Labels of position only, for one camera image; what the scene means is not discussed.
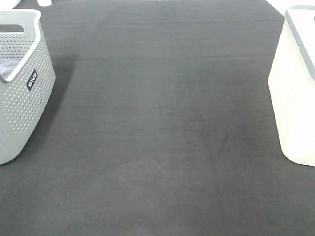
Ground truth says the grey-blue microfibre towel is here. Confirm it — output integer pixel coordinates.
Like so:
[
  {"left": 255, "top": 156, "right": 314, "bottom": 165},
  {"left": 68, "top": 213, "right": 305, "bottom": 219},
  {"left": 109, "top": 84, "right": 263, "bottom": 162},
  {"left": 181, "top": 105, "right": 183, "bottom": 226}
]
[{"left": 0, "top": 59, "right": 20, "bottom": 79}]

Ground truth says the grey perforated laundry basket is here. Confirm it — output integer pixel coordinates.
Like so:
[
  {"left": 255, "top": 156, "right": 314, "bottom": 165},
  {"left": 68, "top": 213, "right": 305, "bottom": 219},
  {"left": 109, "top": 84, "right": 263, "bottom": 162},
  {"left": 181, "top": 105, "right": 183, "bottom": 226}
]
[{"left": 0, "top": 9, "right": 56, "bottom": 164}]

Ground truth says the white laundry basket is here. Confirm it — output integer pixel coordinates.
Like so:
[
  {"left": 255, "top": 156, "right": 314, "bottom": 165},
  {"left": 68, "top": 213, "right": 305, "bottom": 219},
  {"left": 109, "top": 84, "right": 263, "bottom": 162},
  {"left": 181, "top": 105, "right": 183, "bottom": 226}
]
[{"left": 268, "top": 1, "right": 315, "bottom": 166}]

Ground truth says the white cylinder at table edge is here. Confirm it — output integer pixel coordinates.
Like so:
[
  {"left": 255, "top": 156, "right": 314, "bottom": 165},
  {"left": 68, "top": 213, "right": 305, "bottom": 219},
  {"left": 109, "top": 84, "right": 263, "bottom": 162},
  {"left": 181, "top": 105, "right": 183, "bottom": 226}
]
[{"left": 37, "top": 0, "right": 52, "bottom": 7}]

